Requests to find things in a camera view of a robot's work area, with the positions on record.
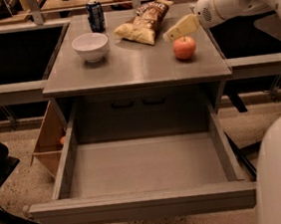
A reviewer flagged grey counter cabinet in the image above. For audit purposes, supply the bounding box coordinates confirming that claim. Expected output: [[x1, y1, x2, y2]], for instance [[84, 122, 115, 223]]
[[43, 11, 231, 143]]

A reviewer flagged blue soda can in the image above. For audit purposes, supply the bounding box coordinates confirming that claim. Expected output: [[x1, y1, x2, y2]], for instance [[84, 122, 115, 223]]
[[86, 0, 106, 33]]

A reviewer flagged white ceramic bowl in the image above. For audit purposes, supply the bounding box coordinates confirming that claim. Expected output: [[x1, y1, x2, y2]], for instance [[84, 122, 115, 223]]
[[72, 33, 110, 63]]

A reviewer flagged small orange ball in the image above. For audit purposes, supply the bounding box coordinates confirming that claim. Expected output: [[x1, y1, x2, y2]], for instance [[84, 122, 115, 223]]
[[60, 136, 65, 145]]

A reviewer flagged yellow brown chip bag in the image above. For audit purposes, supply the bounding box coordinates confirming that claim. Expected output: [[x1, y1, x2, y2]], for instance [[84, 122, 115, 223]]
[[113, 0, 172, 46]]

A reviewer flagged grey open top drawer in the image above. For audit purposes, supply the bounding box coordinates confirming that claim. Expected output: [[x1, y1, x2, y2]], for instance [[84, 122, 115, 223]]
[[30, 91, 256, 224]]

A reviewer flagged red apple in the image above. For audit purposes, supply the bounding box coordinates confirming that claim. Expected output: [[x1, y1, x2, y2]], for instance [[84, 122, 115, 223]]
[[172, 36, 196, 61]]

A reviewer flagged wooden shelf box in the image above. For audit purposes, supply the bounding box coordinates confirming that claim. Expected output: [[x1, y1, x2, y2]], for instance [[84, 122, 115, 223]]
[[32, 103, 65, 177]]

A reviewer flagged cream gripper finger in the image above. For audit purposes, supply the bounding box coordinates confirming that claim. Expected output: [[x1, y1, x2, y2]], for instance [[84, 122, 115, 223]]
[[162, 14, 200, 42]]

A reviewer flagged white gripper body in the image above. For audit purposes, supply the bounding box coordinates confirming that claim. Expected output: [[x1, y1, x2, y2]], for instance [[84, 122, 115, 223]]
[[193, 0, 220, 28]]

